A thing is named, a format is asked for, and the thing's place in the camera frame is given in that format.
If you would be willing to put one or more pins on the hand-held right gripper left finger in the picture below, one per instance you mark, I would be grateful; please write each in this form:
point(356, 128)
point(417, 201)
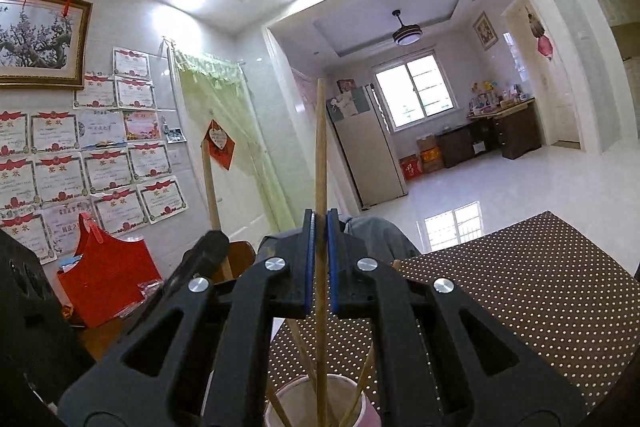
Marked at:
point(310, 267)

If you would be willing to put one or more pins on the bundle of bamboo chopsticks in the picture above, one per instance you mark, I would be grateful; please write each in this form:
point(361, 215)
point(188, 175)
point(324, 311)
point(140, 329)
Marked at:
point(302, 349)

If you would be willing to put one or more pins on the pink cup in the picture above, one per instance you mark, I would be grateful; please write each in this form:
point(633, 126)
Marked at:
point(370, 412)

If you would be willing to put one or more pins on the wooden chair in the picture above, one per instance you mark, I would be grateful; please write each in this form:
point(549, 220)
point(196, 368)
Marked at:
point(242, 257)

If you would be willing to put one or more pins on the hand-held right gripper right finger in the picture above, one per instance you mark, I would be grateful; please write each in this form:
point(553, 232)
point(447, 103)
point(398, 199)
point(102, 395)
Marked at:
point(333, 267)

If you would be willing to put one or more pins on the window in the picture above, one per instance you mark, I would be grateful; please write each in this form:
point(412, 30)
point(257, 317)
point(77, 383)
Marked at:
point(415, 92)

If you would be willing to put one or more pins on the group of wall certificates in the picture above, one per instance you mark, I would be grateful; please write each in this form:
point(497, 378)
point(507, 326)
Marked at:
point(105, 167)

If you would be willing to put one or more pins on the brown cardboard box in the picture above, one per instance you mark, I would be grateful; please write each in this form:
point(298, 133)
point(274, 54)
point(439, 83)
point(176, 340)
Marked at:
point(430, 154)

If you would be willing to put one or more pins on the ceiling fan lamp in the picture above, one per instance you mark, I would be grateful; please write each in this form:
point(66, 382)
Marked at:
point(406, 38)

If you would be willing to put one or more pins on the silver refrigerator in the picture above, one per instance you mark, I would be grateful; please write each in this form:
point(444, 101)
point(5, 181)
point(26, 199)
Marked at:
point(365, 157)

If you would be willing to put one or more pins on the small framed wall picture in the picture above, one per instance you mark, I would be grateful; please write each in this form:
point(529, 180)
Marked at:
point(485, 31)

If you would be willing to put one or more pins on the clear plastic packet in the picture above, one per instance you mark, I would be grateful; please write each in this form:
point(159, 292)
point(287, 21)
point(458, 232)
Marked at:
point(152, 291)

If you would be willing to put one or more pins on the gold framed blossom painting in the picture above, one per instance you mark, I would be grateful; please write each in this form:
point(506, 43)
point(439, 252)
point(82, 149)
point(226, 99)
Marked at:
point(35, 37)

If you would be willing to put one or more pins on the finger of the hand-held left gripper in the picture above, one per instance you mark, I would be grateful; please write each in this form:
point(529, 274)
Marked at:
point(207, 252)

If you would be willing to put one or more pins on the red paper bag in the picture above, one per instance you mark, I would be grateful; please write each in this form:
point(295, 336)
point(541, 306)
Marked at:
point(110, 277)

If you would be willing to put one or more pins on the grey clothing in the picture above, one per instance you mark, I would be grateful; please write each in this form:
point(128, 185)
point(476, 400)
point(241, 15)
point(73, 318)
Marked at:
point(380, 237)

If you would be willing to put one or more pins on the red diamond wall decoration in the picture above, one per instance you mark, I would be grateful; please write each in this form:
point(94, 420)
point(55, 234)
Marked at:
point(220, 144)

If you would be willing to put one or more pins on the brown dotted tablecloth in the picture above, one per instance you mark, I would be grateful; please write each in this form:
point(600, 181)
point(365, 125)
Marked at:
point(525, 307)

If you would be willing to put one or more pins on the red cardboard box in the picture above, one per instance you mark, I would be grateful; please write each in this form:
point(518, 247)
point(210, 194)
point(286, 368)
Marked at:
point(411, 168)

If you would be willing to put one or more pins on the long bamboo chopstick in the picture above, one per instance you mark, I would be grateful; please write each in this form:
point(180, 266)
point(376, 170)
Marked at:
point(212, 197)
point(321, 147)

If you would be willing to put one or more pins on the light green curtain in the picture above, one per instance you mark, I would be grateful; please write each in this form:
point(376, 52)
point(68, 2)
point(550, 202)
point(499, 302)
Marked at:
point(225, 97)

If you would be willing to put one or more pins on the white interior door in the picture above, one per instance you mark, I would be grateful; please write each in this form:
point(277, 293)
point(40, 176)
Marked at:
point(555, 97)

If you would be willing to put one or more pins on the red hanging door ornament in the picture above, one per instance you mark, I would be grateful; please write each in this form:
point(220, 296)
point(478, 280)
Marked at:
point(544, 44)

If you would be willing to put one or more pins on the dark wooden desk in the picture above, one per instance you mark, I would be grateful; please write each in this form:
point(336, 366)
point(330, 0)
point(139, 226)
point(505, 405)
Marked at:
point(520, 132)

